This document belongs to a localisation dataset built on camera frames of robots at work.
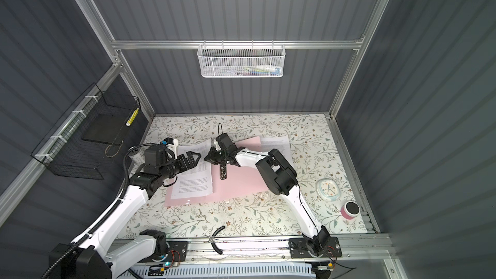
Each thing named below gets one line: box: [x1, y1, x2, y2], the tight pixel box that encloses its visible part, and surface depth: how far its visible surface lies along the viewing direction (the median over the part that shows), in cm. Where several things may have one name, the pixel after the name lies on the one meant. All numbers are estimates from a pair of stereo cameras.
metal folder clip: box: [219, 164, 228, 181], surface depth 96 cm
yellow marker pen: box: [125, 107, 140, 126], surface depth 83 cm
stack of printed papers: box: [260, 135, 294, 166], surface depth 108 cm
